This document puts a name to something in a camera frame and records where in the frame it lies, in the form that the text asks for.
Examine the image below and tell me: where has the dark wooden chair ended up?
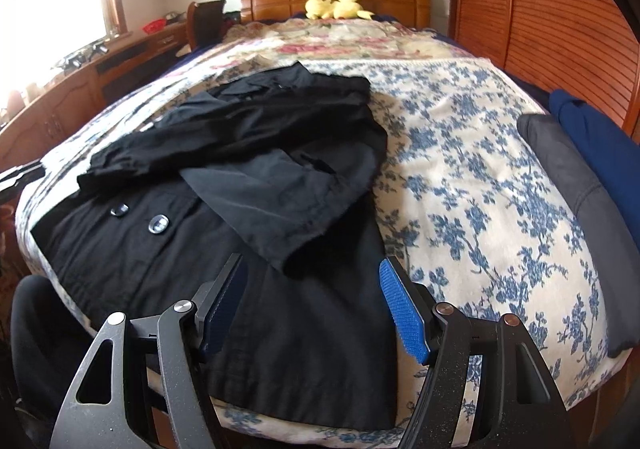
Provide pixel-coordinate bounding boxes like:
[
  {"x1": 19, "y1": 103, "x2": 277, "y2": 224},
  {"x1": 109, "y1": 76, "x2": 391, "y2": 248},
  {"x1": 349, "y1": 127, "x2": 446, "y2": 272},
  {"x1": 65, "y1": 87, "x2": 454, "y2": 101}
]
[{"x1": 187, "y1": 0, "x2": 227, "y2": 52}]

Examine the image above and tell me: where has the wooden slatted wardrobe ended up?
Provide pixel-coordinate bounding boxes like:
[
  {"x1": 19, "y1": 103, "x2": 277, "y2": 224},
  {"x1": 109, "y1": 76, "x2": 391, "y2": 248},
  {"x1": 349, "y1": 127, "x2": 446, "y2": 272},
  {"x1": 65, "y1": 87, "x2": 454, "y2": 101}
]
[{"x1": 442, "y1": 0, "x2": 640, "y2": 140}]

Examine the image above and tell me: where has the folded grey garment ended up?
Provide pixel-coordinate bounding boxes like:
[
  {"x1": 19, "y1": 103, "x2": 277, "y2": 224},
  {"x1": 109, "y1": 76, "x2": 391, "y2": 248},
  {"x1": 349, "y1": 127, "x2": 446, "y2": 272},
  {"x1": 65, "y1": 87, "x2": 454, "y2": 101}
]
[{"x1": 516, "y1": 114, "x2": 636, "y2": 360}]

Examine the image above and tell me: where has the wooden desk cabinet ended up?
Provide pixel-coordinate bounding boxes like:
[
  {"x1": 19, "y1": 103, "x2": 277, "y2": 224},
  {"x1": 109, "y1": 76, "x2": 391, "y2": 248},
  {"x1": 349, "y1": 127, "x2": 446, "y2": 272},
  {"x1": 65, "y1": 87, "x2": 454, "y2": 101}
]
[{"x1": 0, "y1": 21, "x2": 193, "y2": 164}]

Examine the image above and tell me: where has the blue floral blanket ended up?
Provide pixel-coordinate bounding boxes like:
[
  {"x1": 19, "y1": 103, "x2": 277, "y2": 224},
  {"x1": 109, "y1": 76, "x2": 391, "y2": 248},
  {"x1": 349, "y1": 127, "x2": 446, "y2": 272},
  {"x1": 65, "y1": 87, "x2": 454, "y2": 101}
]
[{"x1": 15, "y1": 56, "x2": 621, "y2": 447}]

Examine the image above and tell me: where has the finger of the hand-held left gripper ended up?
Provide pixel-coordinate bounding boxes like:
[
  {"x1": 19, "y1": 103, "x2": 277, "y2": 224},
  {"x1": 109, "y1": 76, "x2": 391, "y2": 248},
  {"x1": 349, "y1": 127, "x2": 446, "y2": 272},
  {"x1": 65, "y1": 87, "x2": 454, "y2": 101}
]
[
  {"x1": 0, "y1": 160, "x2": 45, "y2": 180},
  {"x1": 0, "y1": 167, "x2": 47, "y2": 198}
]

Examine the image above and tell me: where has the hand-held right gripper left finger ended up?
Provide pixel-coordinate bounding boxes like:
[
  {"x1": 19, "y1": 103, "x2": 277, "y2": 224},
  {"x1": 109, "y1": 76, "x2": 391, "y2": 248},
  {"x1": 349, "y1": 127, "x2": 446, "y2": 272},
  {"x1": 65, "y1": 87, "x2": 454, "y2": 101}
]
[{"x1": 50, "y1": 253, "x2": 248, "y2": 449}]

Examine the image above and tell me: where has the black metal device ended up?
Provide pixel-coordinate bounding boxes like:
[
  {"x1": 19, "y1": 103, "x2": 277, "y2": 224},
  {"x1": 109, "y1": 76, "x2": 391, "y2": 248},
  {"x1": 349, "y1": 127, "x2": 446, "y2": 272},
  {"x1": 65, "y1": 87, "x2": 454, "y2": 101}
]
[{"x1": 55, "y1": 43, "x2": 108, "y2": 70}]

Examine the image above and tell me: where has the dark pants leg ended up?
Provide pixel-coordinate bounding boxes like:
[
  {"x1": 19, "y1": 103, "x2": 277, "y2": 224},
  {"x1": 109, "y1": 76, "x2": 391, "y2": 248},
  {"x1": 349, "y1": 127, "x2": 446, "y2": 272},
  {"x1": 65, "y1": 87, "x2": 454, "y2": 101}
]
[{"x1": 7, "y1": 274, "x2": 108, "y2": 449}]

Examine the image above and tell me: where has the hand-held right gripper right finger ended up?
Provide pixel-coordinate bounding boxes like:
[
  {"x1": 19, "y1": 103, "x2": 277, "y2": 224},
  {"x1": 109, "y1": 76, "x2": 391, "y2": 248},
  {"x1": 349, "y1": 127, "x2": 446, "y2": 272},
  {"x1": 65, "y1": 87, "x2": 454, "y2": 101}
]
[{"x1": 378, "y1": 256, "x2": 571, "y2": 449}]

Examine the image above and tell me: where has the pink floral blanket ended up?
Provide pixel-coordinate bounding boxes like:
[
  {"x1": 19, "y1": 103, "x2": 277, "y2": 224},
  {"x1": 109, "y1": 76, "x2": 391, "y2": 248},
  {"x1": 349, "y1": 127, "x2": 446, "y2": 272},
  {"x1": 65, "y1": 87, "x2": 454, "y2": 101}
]
[{"x1": 185, "y1": 19, "x2": 488, "y2": 80}]

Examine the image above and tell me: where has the folded blue garment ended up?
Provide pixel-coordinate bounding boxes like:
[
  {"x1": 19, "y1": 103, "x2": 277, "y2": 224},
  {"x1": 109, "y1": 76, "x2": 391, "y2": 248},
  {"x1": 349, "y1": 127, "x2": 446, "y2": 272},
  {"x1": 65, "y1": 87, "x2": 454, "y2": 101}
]
[{"x1": 548, "y1": 89, "x2": 640, "y2": 240}]

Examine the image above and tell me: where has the black double-breasted coat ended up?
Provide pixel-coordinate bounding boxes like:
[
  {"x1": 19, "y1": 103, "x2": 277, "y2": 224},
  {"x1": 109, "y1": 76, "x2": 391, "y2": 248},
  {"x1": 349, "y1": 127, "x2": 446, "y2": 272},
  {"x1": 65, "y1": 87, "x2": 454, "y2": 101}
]
[{"x1": 31, "y1": 61, "x2": 401, "y2": 430}]

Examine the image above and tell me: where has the yellow plush toy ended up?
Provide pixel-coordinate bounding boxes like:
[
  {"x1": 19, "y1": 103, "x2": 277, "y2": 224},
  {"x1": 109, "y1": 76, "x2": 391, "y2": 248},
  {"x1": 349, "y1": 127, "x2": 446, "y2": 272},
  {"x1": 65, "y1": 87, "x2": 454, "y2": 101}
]
[{"x1": 305, "y1": 0, "x2": 375, "y2": 21}]

